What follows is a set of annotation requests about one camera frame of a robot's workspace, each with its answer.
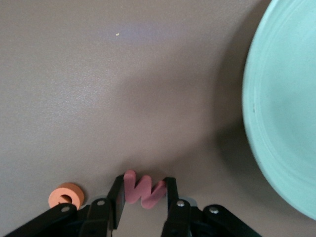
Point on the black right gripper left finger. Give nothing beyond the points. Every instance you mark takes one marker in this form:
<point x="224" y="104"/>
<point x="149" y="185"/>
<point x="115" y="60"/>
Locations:
<point x="103" y="217"/>

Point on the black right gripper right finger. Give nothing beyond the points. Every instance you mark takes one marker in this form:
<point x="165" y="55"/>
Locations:
<point x="180" y="219"/>

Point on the orange foam letter e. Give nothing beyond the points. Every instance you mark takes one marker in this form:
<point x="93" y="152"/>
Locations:
<point x="74" y="192"/>

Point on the pink foam letter w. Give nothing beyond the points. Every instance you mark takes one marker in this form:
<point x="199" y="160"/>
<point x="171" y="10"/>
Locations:
<point x="143" y="192"/>

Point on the brown table cover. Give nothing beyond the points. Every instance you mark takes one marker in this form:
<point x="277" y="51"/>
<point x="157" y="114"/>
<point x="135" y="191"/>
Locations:
<point x="74" y="98"/>

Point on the green plate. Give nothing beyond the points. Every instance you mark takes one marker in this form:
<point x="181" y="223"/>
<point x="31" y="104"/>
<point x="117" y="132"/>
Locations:
<point x="286" y="111"/>

